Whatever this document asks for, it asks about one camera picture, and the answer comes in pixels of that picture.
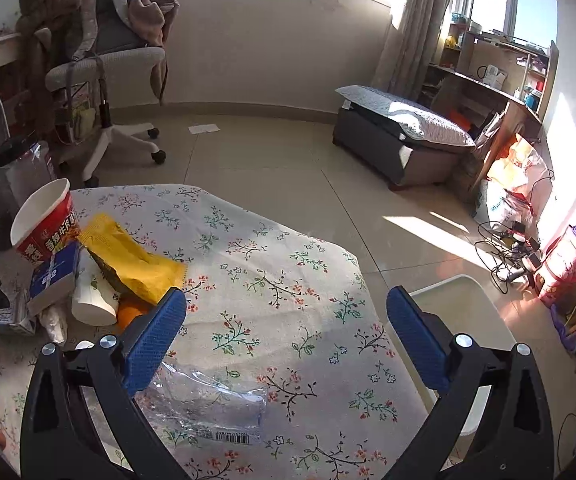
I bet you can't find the pinkish brown blanket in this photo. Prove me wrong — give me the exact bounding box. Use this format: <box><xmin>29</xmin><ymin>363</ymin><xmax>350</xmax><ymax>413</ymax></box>
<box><xmin>92</xmin><ymin>0</ymin><xmax>181</xmax><ymax>107</ymax></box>

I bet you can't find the orange yellow plastic bag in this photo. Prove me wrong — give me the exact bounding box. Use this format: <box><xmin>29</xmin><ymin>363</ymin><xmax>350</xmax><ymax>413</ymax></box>
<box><xmin>487</xmin><ymin>134</ymin><xmax>553</xmax><ymax>197</ymax></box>

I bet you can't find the crumpled blue white packet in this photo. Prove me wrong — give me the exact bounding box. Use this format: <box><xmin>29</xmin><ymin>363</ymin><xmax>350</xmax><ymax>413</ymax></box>
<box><xmin>0</xmin><ymin>284</ymin><xmax>39</xmax><ymax>337</ymax></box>

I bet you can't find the white printed sack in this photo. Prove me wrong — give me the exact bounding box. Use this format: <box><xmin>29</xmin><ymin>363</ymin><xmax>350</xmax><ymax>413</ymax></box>
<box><xmin>472</xmin><ymin>179</ymin><xmax>540</xmax><ymax>233</ymax></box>

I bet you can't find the crumpled clear wrapper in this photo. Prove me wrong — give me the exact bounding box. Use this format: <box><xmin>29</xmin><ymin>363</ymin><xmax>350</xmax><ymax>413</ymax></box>
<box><xmin>40</xmin><ymin>305</ymin><xmax>69</xmax><ymax>346</ymax></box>

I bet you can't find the white plastic bin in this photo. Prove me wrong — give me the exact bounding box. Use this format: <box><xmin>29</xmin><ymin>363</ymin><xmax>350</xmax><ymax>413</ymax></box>
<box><xmin>410</xmin><ymin>274</ymin><xmax>515</xmax><ymax>467</ymax></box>

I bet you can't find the floral tablecloth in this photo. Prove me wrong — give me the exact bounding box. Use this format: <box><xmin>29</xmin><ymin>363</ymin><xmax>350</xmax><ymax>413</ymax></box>
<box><xmin>0</xmin><ymin>184</ymin><xmax>431</xmax><ymax>480</ymax></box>

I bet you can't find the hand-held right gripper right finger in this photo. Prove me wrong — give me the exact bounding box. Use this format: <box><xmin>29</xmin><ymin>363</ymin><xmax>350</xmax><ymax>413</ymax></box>
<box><xmin>385</xmin><ymin>285</ymin><xmax>556</xmax><ymax>480</ymax></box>

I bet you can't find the brown fur coat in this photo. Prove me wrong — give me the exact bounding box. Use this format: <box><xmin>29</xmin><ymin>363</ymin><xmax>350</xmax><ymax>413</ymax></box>
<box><xmin>16</xmin><ymin>0</ymin><xmax>111</xmax><ymax>133</ymax></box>

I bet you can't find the dark grey ottoman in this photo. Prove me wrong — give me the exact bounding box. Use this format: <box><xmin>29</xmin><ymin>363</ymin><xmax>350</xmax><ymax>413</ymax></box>
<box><xmin>332</xmin><ymin>102</ymin><xmax>476</xmax><ymax>192</ymax></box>

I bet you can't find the pink plastic container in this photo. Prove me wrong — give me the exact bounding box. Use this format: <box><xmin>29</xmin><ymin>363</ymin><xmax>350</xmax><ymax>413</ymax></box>
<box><xmin>537</xmin><ymin>225</ymin><xmax>576</xmax><ymax>311</ymax></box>

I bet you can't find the blue and white box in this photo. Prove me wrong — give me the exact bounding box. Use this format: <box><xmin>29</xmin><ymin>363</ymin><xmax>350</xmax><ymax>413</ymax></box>
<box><xmin>28</xmin><ymin>241</ymin><xmax>81</xmax><ymax>317</ymax></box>

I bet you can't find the red white instant noodle cup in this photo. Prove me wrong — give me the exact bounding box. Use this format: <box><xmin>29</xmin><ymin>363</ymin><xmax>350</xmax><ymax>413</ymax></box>
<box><xmin>10</xmin><ymin>178</ymin><xmax>79</xmax><ymax>267</ymax></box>

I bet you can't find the yellow snack bag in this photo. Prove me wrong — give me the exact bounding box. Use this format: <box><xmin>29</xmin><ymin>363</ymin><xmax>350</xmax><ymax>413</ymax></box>
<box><xmin>78</xmin><ymin>212</ymin><xmax>189</xmax><ymax>307</ymax></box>

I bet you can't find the grey quilted cushion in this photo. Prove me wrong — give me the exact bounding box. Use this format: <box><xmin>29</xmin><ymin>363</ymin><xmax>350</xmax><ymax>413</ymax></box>
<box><xmin>335</xmin><ymin>85</ymin><xmax>477</xmax><ymax>149</ymax></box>

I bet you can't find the tangle of black cables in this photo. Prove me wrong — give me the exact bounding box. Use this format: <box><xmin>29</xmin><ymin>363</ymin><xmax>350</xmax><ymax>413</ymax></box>
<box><xmin>474</xmin><ymin>216</ymin><xmax>545</xmax><ymax>295</ymax></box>

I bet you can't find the beige curtain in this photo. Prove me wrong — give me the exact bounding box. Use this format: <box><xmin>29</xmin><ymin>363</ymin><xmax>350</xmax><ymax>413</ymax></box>
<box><xmin>372</xmin><ymin>0</ymin><xmax>470</xmax><ymax>107</ymax></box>

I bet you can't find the wooden desk with shelves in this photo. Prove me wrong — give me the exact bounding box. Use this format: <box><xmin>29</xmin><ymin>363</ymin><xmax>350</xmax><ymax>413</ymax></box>
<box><xmin>418</xmin><ymin>24</ymin><xmax>561</xmax><ymax>203</ymax></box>

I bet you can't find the crushed clear plastic bottle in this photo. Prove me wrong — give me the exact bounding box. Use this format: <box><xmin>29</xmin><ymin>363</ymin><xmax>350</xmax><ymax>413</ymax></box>
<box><xmin>80</xmin><ymin>360</ymin><xmax>269</xmax><ymax>450</ymax></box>

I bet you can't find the orange fruit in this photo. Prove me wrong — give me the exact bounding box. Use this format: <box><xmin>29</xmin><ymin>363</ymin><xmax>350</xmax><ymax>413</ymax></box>
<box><xmin>116</xmin><ymin>299</ymin><xmax>145</xmax><ymax>334</ymax></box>

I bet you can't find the white paper cup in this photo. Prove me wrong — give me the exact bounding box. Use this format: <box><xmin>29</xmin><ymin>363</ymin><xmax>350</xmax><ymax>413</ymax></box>
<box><xmin>71</xmin><ymin>252</ymin><xmax>121</xmax><ymax>326</ymax></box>

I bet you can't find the grey strapped bag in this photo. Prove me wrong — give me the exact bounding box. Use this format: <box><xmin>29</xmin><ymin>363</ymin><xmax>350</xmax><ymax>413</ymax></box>
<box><xmin>70</xmin><ymin>0</ymin><xmax>138</xmax><ymax>62</ymax></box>

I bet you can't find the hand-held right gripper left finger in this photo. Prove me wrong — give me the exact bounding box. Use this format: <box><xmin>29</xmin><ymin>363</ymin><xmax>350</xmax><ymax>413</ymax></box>
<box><xmin>20</xmin><ymin>286</ymin><xmax>191</xmax><ymax>480</ymax></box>

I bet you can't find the white office chair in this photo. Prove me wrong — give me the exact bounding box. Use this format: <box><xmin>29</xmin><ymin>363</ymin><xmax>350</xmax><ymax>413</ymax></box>
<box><xmin>45</xmin><ymin>0</ymin><xmax>169</xmax><ymax>187</ymax></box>

